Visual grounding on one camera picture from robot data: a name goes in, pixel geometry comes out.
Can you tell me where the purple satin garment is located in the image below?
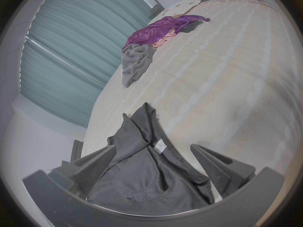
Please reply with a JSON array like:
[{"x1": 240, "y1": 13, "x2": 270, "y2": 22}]
[{"x1": 122, "y1": 14, "x2": 211, "y2": 50}]

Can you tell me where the grey bedside table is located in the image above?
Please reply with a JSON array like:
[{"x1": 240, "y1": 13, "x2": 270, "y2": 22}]
[{"x1": 149, "y1": 5, "x2": 165, "y2": 18}]

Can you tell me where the blue-green curtain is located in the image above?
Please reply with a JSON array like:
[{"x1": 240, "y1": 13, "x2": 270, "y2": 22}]
[
  {"x1": 19, "y1": 38, "x2": 107, "y2": 128},
  {"x1": 25, "y1": 0, "x2": 153, "y2": 69}
]

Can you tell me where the black T-shirt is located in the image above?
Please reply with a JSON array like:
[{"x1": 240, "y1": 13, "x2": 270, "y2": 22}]
[{"x1": 87, "y1": 102, "x2": 216, "y2": 216}]

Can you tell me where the black chest of drawers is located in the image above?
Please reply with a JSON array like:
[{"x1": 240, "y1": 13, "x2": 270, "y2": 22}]
[{"x1": 71, "y1": 140, "x2": 84, "y2": 163}]

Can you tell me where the white printed pillow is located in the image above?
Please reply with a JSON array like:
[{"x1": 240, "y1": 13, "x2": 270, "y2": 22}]
[{"x1": 148, "y1": 0, "x2": 203, "y2": 25}]

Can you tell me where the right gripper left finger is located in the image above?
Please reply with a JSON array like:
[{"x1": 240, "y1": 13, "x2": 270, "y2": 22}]
[{"x1": 73, "y1": 145, "x2": 117, "y2": 194}]

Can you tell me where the black lace garment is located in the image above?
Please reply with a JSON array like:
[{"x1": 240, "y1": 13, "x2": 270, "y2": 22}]
[{"x1": 182, "y1": 20, "x2": 204, "y2": 34}]

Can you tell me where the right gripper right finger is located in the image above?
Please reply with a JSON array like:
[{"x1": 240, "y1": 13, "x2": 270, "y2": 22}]
[{"x1": 190, "y1": 144, "x2": 256, "y2": 196}]

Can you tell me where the grey knit garment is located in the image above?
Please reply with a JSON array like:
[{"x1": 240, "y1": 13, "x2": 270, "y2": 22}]
[{"x1": 121, "y1": 44, "x2": 157, "y2": 88}]

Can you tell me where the pink garment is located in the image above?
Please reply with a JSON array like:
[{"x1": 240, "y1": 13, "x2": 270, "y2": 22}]
[{"x1": 151, "y1": 31, "x2": 175, "y2": 48}]

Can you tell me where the bed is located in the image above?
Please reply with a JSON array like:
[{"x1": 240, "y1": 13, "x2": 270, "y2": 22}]
[{"x1": 80, "y1": 0, "x2": 303, "y2": 213}]

